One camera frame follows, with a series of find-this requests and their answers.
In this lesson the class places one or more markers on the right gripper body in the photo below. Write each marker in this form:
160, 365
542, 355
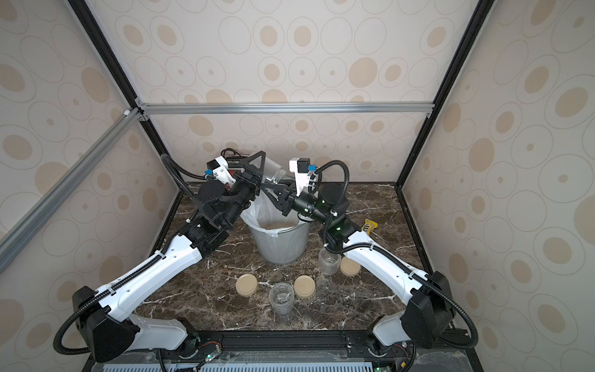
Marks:
286, 198

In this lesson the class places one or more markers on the beige jar lid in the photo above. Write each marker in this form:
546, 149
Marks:
246, 285
304, 287
349, 268

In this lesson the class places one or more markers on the yellow snack packet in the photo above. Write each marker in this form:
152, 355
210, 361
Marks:
369, 226

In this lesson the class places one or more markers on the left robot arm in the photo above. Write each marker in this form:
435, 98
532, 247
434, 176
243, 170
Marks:
104, 323

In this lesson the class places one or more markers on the horizontal aluminium rail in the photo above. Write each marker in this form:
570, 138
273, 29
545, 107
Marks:
286, 108

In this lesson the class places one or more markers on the left side aluminium rail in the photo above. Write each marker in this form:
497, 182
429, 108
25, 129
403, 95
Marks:
26, 229

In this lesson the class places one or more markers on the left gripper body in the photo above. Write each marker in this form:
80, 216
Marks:
245, 187

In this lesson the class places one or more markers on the glass rice jar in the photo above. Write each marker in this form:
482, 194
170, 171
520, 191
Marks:
273, 173
282, 298
328, 262

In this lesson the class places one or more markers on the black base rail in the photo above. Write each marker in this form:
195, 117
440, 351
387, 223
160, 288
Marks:
343, 350

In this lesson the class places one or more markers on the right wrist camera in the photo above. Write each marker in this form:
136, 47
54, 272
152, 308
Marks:
303, 171

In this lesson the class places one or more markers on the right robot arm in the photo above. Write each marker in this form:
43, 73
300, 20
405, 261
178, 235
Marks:
430, 315

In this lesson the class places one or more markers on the white plastic bin liner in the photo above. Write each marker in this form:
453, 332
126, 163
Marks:
269, 214

